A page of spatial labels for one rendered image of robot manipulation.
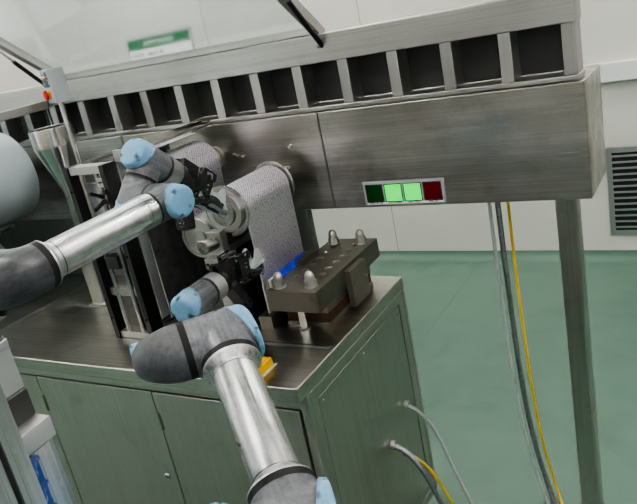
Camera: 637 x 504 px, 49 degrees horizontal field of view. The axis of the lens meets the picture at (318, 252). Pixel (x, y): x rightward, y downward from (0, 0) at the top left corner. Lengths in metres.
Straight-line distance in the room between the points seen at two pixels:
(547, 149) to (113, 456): 1.56
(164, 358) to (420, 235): 3.55
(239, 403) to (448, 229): 3.54
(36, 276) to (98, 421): 1.00
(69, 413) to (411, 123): 1.38
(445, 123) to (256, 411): 1.02
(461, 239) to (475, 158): 2.75
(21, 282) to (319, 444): 0.83
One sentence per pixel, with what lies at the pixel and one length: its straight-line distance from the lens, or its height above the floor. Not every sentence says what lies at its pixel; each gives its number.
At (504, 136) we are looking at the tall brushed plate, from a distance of 1.91.
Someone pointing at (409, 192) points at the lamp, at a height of 1.18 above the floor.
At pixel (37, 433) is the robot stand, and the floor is 1.24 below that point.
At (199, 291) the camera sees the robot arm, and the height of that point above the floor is 1.14.
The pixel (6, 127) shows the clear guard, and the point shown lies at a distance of 2.71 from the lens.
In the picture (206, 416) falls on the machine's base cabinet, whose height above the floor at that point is 0.76.
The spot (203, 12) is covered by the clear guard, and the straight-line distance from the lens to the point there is 2.12.
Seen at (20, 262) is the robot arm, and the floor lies 1.40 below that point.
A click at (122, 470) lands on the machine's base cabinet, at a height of 0.50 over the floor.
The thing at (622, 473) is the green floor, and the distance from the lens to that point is 2.80.
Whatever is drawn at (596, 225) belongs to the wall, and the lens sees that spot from 4.45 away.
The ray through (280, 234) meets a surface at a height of 1.13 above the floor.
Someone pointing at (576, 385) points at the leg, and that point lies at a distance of 2.35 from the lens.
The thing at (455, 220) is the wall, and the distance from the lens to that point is 4.64.
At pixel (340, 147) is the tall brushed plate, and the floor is 1.33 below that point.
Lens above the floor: 1.73
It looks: 19 degrees down
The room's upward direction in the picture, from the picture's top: 12 degrees counter-clockwise
